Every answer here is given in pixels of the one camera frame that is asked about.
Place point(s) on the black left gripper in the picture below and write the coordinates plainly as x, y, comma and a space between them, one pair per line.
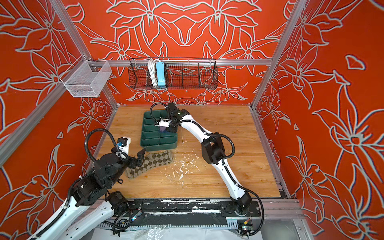
140, 158

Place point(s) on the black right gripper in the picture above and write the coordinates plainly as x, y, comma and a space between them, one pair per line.
173, 129

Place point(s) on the olive argyle patterned sock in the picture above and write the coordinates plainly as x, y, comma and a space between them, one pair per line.
151, 161

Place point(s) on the green divided organizer tray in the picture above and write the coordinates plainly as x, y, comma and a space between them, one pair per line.
153, 139

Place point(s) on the purple teal yellow sock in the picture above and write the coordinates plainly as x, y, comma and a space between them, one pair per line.
163, 129

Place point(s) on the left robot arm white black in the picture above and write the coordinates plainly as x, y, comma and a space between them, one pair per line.
89, 201

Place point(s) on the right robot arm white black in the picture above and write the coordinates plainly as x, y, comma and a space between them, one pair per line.
216, 150

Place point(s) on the light blue box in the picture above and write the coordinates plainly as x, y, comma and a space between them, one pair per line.
160, 68

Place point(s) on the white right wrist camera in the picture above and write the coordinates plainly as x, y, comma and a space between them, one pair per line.
164, 124

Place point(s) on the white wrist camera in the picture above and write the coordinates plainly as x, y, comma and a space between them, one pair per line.
164, 124
123, 144

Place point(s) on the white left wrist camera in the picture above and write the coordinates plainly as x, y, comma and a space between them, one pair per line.
123, 144

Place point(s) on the black wire wall basket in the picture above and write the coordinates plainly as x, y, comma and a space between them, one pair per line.
180, 73

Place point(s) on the clear plastic wall bin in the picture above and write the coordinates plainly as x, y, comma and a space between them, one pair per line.
85, 78

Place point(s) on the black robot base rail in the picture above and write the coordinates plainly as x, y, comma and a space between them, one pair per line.
197, 213

